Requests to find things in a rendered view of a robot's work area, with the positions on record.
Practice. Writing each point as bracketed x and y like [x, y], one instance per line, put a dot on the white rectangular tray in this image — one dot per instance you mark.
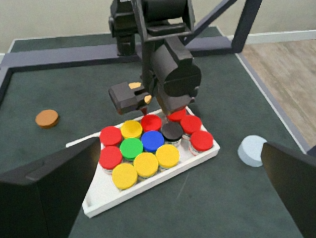
[103, 194]

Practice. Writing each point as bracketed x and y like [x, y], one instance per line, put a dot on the tan round jar lid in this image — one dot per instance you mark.
[147, 98]

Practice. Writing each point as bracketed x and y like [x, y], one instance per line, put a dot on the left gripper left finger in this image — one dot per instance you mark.
[43, 198]

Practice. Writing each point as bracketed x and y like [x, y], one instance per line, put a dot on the blue jar cap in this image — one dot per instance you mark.
[152, 141]

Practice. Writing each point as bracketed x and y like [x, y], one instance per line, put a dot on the red jar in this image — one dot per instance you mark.
[176, 117]
[151, 122]
[201, 141]
[190, 124]
[110, 158]
[111, 136]

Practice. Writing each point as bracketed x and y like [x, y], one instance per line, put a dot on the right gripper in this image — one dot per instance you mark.
[127, 99]

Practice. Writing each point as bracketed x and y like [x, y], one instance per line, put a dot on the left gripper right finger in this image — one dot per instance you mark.
[293, 175]

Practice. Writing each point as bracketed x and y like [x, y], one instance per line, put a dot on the yellow jar cap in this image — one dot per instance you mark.
[124, 177]
[168, 157]
[146, 165]
[131, 129]

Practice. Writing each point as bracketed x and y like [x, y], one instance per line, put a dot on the tan round disc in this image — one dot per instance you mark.
[47, 119]

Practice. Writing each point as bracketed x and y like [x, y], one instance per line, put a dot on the green jar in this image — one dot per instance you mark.
[130, 149]

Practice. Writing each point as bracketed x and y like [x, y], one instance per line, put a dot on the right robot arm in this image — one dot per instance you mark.
[177, 75]

